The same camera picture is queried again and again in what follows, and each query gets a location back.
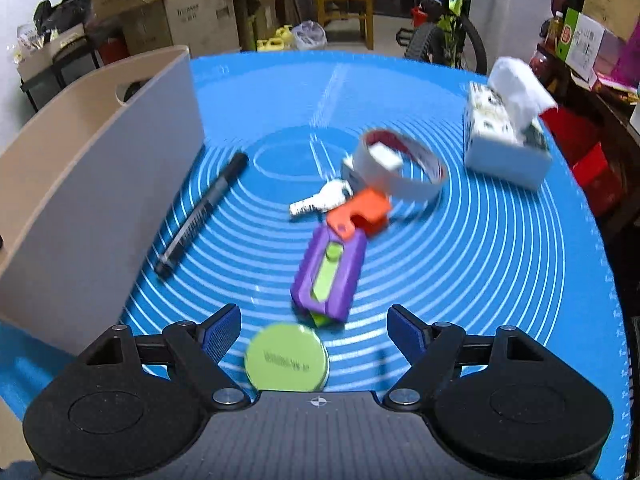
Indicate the yellow plastic jug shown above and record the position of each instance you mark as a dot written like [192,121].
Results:
[275,40]

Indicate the purple and orange toy knife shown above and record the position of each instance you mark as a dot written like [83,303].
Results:
[335,265]

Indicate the white refrigerator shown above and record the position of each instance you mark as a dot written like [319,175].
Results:
[510,5]

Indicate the white patterned tissue box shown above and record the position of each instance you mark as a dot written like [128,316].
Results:
[505,135]

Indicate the large brown cardboard box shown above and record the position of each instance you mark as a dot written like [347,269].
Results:
[202,17]

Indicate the silver key with white fob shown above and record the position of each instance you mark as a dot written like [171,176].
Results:
[325,198]

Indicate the small brown cardboard box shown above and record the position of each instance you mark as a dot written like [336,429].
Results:
[145,27]

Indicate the clear plastic bag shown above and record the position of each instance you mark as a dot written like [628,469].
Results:
[310,35]

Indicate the green and white carton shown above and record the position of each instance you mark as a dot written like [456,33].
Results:
[580,42]

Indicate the red bag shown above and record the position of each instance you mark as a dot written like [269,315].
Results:
[585,160]

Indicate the clear packing tape roll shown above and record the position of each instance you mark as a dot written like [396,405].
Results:
[415,167]

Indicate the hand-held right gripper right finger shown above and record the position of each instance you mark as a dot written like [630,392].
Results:
[407,334]

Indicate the black marker pen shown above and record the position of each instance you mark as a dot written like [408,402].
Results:
[202,212]

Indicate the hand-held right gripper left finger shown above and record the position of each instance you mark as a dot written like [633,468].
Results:
[222,334]

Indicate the blue ringed silicone mat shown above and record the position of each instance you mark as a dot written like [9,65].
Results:
[500,270]

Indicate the beige plastic storage bin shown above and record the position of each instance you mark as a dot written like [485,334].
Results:
[95,200]

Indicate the wooden chair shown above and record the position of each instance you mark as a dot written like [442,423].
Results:
[345,2]

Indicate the green and black bicycle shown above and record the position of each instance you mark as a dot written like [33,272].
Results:
[447,27]

